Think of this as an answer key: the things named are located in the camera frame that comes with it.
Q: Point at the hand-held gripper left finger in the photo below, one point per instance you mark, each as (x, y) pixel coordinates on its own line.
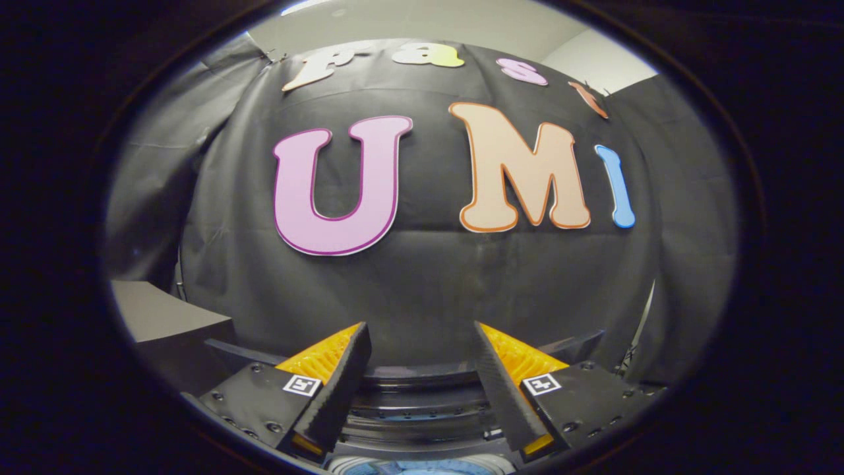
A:
(339, 386)

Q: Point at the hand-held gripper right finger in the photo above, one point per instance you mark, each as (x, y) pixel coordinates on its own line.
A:
(504, 389)

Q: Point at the light blue shirt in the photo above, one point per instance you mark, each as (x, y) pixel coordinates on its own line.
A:
(422, 468)

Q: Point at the beige cabinet with dark top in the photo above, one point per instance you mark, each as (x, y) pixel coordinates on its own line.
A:
(165, 316)

